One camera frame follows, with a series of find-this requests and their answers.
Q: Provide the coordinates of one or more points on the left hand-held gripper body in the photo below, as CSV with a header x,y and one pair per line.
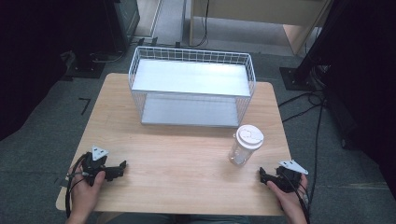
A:
x,y
95,161

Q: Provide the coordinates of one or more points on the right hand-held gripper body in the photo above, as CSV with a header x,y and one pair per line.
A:
x,y
289,177

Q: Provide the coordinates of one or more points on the clear plastic cup white lid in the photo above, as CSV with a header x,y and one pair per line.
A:
x,y
249,137

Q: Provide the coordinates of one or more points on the person's right hand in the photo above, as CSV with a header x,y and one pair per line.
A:
x,y
288,200

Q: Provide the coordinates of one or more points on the person's left hand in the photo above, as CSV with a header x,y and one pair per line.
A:
x,y
84,196

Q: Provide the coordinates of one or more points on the black slanted stand with base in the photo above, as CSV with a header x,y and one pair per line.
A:
x,y
306,68

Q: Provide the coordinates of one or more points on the dark curtain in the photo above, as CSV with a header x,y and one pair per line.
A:
x,y
367,93
31,62

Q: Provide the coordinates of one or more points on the black cabinet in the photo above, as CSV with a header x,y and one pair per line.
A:
x,y
123,21

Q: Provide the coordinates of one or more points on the light wooden desk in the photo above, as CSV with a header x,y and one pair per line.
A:
x,y
255,12

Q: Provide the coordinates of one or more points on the black stand with base plate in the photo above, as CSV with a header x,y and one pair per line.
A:
x,y
85,67

